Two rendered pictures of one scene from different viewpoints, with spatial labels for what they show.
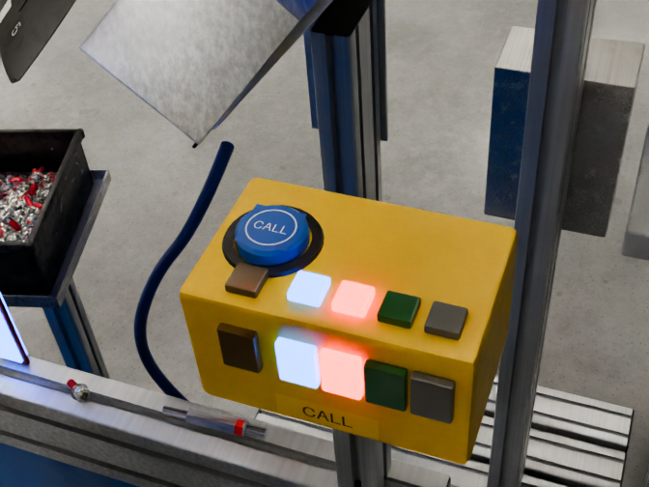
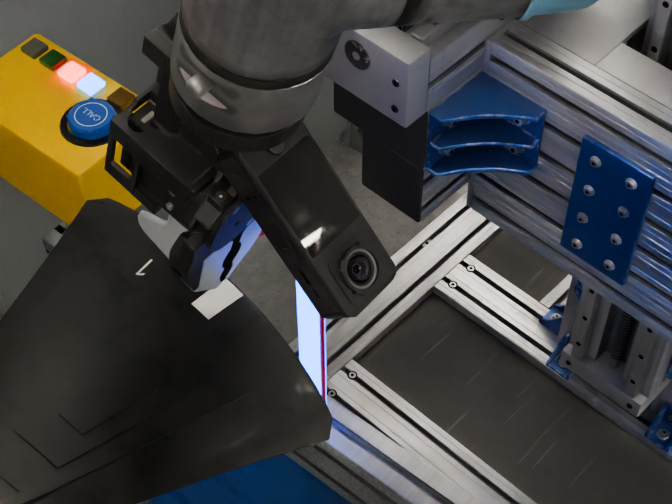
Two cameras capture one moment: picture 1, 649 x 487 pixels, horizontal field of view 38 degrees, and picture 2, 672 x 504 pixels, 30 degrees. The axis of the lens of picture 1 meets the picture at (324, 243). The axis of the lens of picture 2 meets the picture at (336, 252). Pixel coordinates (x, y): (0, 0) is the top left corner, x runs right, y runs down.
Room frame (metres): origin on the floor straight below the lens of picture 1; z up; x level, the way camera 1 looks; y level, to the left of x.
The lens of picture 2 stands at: (1.03, 0.43, 1.83)
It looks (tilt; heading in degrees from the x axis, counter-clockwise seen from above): 51 degrees down; 196
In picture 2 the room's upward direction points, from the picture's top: straight up
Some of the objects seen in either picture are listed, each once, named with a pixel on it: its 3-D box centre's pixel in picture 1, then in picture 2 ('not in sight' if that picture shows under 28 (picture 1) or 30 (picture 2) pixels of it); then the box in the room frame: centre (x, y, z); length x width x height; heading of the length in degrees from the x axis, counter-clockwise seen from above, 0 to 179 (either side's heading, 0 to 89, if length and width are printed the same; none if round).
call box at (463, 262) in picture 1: (354, 321); (66, 140); (0.35, -0.01, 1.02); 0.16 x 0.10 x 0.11; 66
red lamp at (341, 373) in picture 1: (341, 374); not in sight; (0.30, 0.00, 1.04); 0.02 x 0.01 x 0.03; 66
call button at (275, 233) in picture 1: (272, 236); (92, 120); (0.37, 0.03, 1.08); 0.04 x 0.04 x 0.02
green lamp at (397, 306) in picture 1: (399, 309); (53, 60); (0.31, -0.03, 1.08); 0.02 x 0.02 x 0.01; 66
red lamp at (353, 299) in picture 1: (352, 299); (71, 71); (0.32, -0.01, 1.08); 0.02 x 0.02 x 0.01; 66
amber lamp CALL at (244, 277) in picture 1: (246, 280); (121, 98); (0.34, 0.04, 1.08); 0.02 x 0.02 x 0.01; 66
